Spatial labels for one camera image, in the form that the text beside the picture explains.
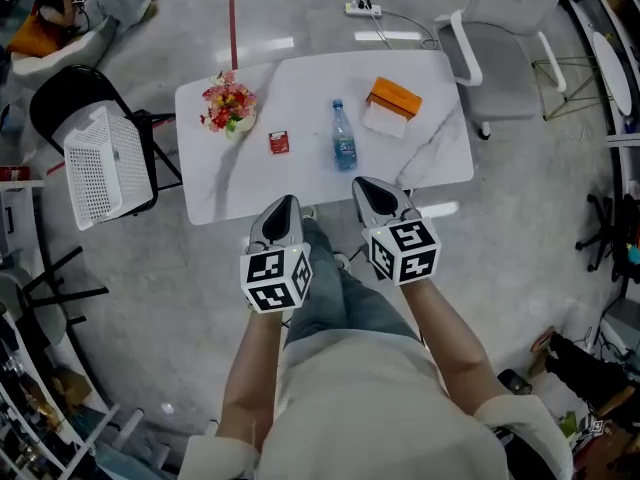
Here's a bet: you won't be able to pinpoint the person's blue jeans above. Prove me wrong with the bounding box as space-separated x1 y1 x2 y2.
283 216 422 350

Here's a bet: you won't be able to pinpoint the clear plastic water bottle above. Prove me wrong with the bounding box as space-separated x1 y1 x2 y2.
331 98 359 173

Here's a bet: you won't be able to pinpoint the person's white shirt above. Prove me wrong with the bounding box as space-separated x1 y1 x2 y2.
177 335 575 480

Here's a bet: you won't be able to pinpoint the black folding chair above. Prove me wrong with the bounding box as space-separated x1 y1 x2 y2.
28 64 184 219

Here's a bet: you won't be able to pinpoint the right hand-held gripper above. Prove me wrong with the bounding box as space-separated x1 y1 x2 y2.
351 176 443 287

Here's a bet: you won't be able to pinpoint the person's left forearm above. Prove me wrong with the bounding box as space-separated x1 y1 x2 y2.
216 306 287 452

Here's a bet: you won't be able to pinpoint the white perforated plastic basket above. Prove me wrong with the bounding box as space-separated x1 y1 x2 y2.
63 105 155 232

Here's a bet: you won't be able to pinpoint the white power strip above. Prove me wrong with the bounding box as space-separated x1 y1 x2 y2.
344 0 384 18

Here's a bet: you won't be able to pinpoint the white storage shelf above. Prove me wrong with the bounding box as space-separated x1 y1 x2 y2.
0 312 122 480

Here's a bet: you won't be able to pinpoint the white power cable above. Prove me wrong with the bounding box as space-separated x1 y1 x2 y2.
372 9 440 51

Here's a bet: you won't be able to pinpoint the white armchair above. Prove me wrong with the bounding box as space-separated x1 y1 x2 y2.
9 15 120 93

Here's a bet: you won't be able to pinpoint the black office chair base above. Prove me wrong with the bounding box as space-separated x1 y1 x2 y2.
574 192 640 285

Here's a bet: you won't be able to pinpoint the orange tissue box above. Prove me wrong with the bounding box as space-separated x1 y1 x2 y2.
361 76 424 139

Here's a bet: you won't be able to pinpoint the round white side table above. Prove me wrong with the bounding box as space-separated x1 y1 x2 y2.
531 31 634 122

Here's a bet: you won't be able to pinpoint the orange cushion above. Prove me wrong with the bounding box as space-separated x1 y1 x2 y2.
6 11 57 59

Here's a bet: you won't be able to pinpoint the black floor stand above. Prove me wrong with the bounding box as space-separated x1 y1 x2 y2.
21 245 110 332

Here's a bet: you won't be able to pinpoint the red floor tape strip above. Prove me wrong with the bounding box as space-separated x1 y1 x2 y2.
228 0 240 71

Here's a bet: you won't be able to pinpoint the grey office chair white frame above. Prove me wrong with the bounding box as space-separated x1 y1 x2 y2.
433 0 569 142

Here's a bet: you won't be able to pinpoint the white marble table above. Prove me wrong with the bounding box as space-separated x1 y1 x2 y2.
174 49 475 227

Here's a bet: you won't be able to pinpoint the white side desk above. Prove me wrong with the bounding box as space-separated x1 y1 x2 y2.
0 178 47 274

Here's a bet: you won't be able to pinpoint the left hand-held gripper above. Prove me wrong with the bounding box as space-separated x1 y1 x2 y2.
239 194 315 315

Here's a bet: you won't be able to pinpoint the flower bouquet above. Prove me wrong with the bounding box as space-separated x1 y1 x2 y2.
199 70 259 140

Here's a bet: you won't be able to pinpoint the person's right forearm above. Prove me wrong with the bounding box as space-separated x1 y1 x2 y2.
398 273 507 412

